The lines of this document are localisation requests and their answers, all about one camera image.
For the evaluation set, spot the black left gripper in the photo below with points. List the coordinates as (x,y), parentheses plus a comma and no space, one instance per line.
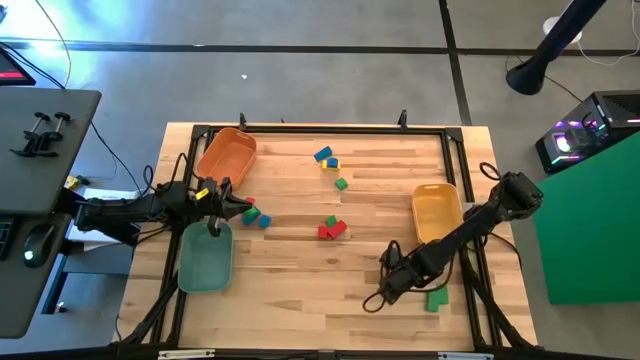
(217,200)

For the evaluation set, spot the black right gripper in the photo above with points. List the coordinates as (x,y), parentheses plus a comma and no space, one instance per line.
(415,272)

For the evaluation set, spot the small red block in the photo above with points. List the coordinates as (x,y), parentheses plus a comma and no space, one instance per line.
(251,200)

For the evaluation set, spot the green wooden block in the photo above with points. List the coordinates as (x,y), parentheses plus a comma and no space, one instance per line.
(252,213)

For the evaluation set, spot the blue wooden block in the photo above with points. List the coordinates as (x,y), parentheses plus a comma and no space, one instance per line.
(247,220)

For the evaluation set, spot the red rectangular block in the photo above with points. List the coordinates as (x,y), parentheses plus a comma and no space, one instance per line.
(338,229)

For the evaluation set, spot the blue rectangular block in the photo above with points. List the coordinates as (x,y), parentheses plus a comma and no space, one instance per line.
(323,153)

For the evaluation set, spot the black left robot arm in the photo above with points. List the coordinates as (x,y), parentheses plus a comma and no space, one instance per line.
(130,210)

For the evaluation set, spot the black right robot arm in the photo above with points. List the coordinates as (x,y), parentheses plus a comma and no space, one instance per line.
(475,225)

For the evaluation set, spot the flat green rectangular block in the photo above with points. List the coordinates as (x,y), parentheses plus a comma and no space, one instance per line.
(436,301)

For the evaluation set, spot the orange plastic bin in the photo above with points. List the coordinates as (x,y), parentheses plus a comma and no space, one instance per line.
(227,157)

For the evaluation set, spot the teal plastic bin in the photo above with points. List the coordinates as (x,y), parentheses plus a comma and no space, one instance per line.
(205,265)

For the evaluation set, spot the red cube block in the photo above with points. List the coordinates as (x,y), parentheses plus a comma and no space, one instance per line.
(322,232)

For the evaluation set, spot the yellow plastic bin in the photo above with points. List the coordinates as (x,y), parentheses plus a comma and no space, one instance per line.
(436,210)

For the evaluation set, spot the yellow arch block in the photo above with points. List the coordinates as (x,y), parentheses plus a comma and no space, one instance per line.
(330,170)

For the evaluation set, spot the small blue half-round block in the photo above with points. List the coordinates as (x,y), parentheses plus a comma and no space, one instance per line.
(333,162)

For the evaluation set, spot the white printed paper sheet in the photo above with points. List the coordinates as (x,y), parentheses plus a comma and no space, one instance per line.
(115,194)

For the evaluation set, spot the yellow black tool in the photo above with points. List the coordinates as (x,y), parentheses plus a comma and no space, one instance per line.
(71,182)

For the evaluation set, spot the black screw clamp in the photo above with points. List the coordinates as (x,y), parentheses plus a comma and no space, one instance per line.
(41,117)
(62,116)

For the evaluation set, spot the dark grey desk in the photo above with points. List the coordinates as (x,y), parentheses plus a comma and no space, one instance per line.
(45,165)

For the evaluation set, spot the black computer mouse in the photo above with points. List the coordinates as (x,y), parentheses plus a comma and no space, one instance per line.
(37,245)

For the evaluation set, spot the green board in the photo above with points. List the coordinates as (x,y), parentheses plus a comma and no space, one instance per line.
(590,230)

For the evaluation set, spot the black keyboard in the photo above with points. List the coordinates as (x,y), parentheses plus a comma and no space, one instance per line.
(5,237)

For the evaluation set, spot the black monitor screen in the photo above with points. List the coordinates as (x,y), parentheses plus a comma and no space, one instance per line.
(12,70)

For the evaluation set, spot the black lit desktop computer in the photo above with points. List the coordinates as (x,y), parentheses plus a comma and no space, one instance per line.
(615,107)

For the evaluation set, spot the black pole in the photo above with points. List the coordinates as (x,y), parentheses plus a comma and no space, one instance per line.
(550,45)

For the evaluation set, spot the white round base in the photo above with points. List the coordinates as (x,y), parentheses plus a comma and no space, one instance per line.
(576,36)

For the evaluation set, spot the black frame foot clamp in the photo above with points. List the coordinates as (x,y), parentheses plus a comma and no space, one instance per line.
(242,121)
(402,119)

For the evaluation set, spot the white metal bracket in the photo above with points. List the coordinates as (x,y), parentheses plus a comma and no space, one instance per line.
(186,354)
(465,356)

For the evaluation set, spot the black aluminium table frame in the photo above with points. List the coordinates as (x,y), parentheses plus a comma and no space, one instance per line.
(350,129)

